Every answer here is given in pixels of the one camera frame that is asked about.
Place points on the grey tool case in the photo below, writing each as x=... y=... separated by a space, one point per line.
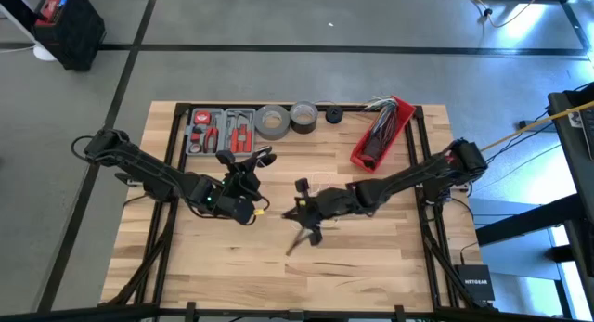
x=223 y=120

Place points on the black aluminium table frame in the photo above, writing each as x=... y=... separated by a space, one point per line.
x=181 y=108

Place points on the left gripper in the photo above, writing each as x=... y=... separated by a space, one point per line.
x=241 y=185

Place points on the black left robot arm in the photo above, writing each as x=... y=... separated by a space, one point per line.
x=139 y=162

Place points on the black desk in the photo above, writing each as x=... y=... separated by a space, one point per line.
x=575 y=164

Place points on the dark duct tape roll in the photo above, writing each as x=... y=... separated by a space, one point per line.
x=304 y=127

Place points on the white round base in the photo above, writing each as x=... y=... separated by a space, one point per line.
x=44 y=54

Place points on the red tape measure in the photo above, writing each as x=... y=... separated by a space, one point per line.
x=202 y=118

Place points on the black Netgear router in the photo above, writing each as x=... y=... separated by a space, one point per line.
x=474 y=282

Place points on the small black tape roll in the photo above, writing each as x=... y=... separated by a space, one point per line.
x=334 y=119

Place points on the large grey duct tape roll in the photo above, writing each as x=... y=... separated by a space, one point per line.
x=262 y=129

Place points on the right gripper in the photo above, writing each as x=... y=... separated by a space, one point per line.
x=339 y=202

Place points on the red plastic bin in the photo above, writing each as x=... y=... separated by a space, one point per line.
x=399 y=122

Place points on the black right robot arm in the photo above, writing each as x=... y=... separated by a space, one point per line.
x=417 y=173

